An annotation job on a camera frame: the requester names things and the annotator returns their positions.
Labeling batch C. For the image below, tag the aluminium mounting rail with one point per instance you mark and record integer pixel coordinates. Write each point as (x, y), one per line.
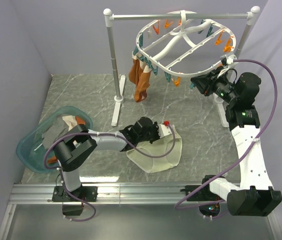
(126, 211)

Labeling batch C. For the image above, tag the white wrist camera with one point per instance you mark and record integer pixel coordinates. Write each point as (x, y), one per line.
(165, 129)
(228, 63)

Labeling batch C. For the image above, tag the orange cloth in basket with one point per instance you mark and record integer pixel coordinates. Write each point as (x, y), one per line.
(79, 120)

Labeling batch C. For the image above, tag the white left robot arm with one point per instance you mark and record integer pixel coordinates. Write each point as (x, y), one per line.
(74, 148)

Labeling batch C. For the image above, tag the pale yellow underwear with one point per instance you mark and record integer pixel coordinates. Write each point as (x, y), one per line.
(158, 156)

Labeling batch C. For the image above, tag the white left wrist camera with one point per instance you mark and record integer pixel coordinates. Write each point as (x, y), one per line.
(165, 129)

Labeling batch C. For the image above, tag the orange hanging underwear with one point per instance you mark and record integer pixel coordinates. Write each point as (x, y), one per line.
(140, 76)

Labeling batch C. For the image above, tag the white drying rack stand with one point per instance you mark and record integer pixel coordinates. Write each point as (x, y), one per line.
(110, 18)

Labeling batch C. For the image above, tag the teal clothes peg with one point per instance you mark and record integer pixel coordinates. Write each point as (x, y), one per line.
(192, 85)

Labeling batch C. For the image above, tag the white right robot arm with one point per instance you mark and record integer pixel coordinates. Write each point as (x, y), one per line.
(255, 196)

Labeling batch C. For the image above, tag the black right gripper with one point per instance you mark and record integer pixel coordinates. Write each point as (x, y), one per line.
(204, 83)

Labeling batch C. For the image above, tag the orange clothes peg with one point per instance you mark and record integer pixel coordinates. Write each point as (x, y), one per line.
(176, 81)

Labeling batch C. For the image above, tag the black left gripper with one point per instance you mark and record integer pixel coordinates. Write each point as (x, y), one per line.
(155, 126)

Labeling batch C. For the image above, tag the white oval clip hanger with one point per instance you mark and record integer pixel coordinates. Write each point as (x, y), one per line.
(164, 44)

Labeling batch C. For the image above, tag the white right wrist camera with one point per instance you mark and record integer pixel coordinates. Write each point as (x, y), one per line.
(228, 63)

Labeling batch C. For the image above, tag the cream cloth in basket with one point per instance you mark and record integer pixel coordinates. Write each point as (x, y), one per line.
(70, 121)

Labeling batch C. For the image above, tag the grey cloth in basket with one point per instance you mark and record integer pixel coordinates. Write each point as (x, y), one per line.
(58, 128)

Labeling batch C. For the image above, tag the teal plastic basket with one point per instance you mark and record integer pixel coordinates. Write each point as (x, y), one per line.
(30, 149)

